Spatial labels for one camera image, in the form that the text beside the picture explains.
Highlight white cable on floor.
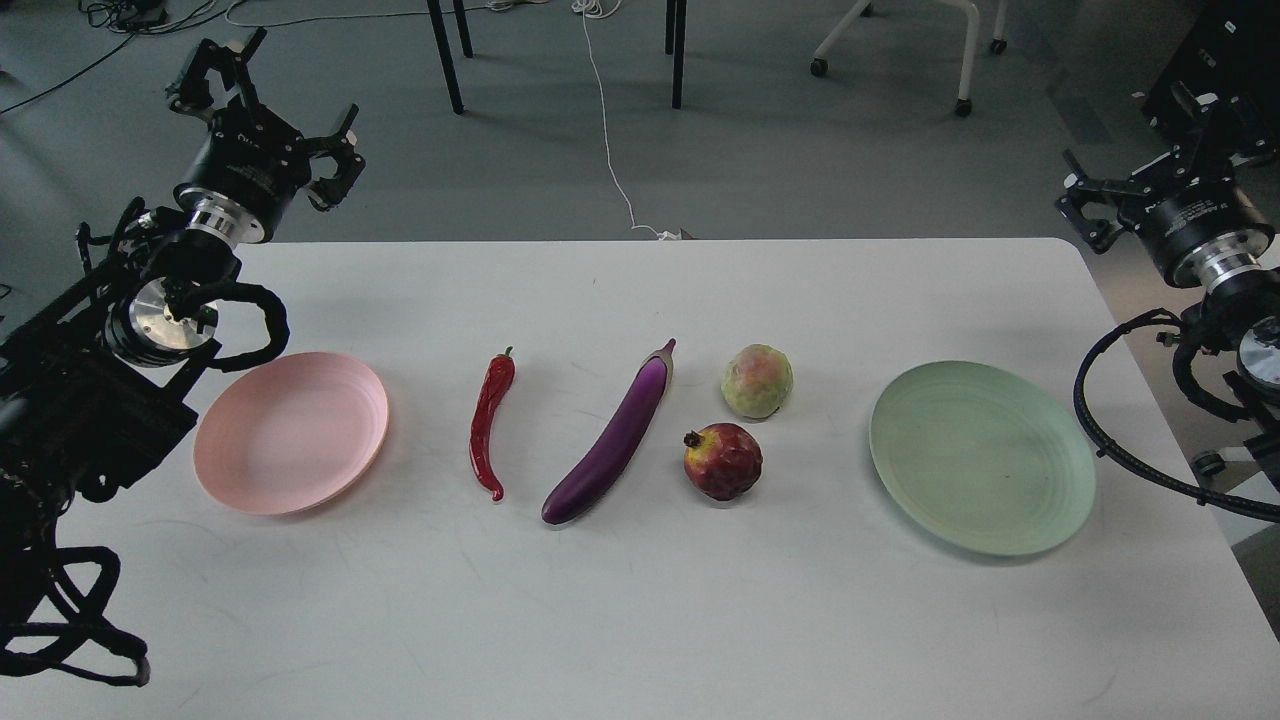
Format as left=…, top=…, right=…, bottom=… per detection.
left=572, top=0, right=684, bottom=242

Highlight white chair base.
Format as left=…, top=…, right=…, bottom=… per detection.
left=808, top=1, right=1016, bottom=119

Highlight green-pink peach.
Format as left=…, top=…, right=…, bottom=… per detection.
left=721, top=345, right=794, bottom=420

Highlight purple eggplant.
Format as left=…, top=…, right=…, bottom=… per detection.
left=541, top=338, right=677, bottom=527

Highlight black equipment box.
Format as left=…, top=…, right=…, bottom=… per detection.
left=1140, top=1, right=1279, bottom=149

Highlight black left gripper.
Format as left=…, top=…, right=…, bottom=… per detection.
left=165, top=27, right=366, bottom=245

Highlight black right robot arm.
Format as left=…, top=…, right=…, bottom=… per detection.
left=1056, top=81, right=1279, bottom=523

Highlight green plate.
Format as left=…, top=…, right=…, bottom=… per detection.
left=868, top=360, right=1097, bottom=559

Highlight black table leg left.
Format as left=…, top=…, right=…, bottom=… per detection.
left=426, top=0, right=474, bottom=115

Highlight black table leg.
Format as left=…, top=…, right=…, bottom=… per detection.
left=426, top=0, right=474, bottom=115
left=664, top=0, right=689, bottom=110

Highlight pink plate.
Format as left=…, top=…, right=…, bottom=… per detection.
left=192, top=352, right=390, bottom=516

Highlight black table leg right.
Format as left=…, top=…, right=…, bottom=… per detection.
left=664, top=0, right=689, bottom=110

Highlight red chili pepper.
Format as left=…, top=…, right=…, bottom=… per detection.
left=468, top=346, right=516, bottom=502

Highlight red pomegranate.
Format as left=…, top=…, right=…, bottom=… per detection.
left=684, top=421, right=763, bottom=502

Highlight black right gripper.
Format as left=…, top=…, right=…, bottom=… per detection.
left=1055, top=81, right=1277, bottom=291

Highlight black cables on floor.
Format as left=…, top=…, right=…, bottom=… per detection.
left=0, top=0, right=500, bottom=117

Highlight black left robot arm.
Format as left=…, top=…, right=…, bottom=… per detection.
left=1, top=27, right=365, bottom=687

